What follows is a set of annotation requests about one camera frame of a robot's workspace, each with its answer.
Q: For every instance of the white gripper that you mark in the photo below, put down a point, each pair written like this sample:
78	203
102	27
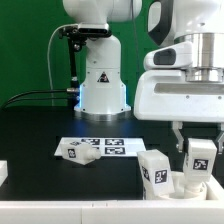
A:
164	95

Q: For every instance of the white round stool seat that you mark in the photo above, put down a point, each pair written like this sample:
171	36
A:
175	188

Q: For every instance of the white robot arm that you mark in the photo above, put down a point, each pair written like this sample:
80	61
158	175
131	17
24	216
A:
189	35

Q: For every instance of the white L-shaped fence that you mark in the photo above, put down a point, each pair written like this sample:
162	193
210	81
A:
179	211

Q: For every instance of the white marker sheet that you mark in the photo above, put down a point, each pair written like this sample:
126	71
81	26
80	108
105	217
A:
118	147

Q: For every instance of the white left fence block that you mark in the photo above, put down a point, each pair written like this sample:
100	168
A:
3	171

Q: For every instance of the black camera stand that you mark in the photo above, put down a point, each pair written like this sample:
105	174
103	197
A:
74	56

